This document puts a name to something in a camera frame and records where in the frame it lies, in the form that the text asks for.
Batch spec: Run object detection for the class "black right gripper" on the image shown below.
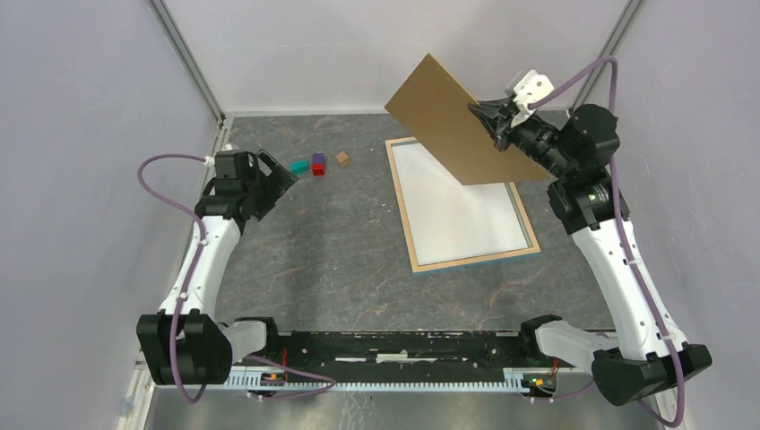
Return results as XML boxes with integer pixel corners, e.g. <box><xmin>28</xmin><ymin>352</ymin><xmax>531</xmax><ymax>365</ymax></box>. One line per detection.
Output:
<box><xmin>471</xmin><ymin>95</ymin><xmax>576</xmax><ymax>179</ymax></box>

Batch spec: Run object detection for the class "brown cardboard backing board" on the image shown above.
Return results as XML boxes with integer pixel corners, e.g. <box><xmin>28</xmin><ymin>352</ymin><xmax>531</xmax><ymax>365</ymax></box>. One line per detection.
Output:
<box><xmin>384</xmin><ymin>54</ymin><xmax>548</xmax><ymax>185</ymax></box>

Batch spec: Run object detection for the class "colourful balloon photo print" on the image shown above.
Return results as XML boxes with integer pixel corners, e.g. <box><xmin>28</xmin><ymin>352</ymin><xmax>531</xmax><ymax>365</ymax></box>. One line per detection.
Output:
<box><xmin>392</xmin><ymin>143</ymin><xmax>532</xmax><ymax>267</ymax></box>

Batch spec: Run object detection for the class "wooden picture frame teal edge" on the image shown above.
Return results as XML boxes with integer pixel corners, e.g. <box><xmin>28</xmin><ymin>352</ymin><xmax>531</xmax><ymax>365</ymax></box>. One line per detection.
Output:
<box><xmin>384</xmin><ymin>136</ymin><xmax>542</xmax><ymax>275</ymax></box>

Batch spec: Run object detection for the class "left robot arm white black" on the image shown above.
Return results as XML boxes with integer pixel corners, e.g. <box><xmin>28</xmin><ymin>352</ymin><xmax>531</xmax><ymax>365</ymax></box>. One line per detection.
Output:
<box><xmin>136</xmin><ymin>150</ymin><xmax>298</xmax><ymax>387</ymax></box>

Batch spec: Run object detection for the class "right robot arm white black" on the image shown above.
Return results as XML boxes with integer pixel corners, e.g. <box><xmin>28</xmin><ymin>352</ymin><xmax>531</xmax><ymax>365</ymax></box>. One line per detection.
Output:
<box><xmin>469</xmin><ymin>98</ymin><xmax>712</xmax><ymax>406</ymax></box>

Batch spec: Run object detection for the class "teal wooden block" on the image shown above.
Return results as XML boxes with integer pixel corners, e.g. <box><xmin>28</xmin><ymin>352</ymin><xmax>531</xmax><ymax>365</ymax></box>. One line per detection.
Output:
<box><xmin>290</xmin><ymin>159</ymin><xmax>310</xmax><ymax>175</ymax></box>

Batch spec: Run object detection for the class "red wooden block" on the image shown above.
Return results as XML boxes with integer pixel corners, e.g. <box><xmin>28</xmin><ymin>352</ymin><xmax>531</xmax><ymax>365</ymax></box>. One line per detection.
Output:
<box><xmin>311</xmin><ymin>163</ymin><xmax>325</xmax><ymax>176</ymax></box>

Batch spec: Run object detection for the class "natural wooden cube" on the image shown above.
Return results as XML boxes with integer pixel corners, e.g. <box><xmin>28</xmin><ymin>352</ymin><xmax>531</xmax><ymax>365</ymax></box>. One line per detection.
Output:
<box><xmin>335</xmin><ymin>151</ymin><xmax>350</xmax><ymax>167</ymax></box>

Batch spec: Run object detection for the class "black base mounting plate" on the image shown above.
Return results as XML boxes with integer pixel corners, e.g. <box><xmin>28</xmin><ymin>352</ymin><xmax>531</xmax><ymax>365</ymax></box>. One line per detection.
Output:
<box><xmin>243</xmin><ymin>331</ymin><xmax>570</xmax><ymax>383</ymax></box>

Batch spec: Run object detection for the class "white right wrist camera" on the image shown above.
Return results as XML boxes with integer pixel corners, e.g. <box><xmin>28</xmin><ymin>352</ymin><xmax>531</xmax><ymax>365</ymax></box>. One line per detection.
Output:
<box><xmin>507</xmin><ymin>69</ymin><xmax>555</xmax><ymax>128</ymax></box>

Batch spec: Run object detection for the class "aluminium rail base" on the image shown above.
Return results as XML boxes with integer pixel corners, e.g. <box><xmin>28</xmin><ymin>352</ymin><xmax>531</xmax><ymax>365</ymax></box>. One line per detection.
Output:
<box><xmin>133</xmin><ymin>330</ymin><xmax>675</xmax><ymax>393</ymax></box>

